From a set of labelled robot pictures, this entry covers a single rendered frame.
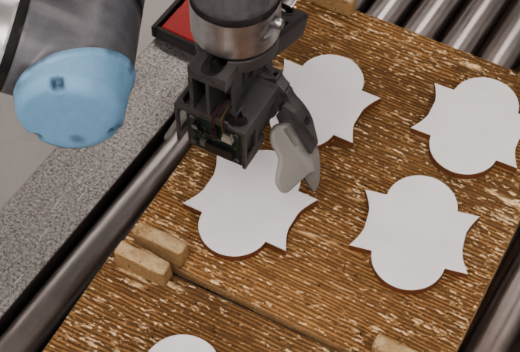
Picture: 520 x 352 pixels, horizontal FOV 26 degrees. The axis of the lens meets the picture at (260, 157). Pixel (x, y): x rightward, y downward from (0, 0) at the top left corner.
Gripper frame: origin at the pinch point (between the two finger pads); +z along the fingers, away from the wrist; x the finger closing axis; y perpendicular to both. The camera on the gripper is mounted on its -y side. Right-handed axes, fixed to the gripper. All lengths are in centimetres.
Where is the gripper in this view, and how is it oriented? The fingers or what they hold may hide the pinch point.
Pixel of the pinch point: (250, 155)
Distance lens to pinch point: 111.0
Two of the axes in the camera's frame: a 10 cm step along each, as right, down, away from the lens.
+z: 0.0, 5.9, 8.1
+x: 8.8, 3.9, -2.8
